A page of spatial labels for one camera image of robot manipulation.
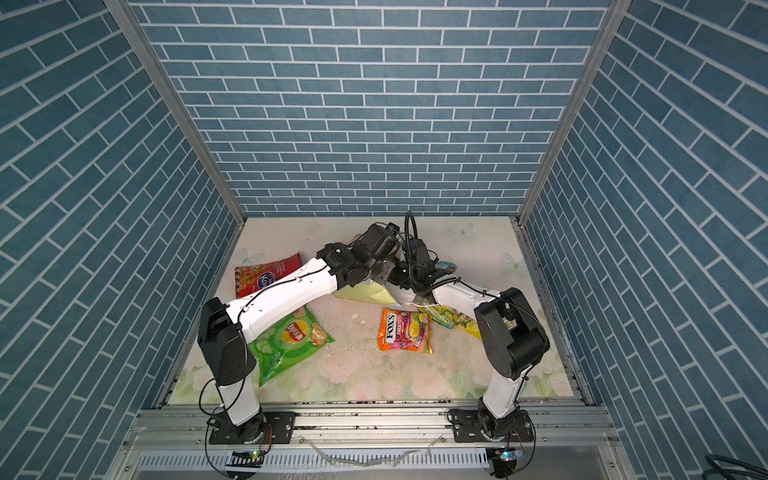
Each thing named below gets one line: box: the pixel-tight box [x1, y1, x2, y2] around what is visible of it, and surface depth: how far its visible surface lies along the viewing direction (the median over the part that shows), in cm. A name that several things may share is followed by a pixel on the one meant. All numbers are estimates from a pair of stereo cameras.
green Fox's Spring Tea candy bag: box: [417, 304, 458, 329], surface depth 93 cm
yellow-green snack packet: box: [452, 308, 482, 341], surface depth 92 cm
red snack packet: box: [234, 252, 302, 299], surface depth 101 cm
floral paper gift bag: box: [333, 280, 397, 304], surface depth 82 cm
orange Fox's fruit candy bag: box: [377, 308, 434, 355], surface depth 89 cm
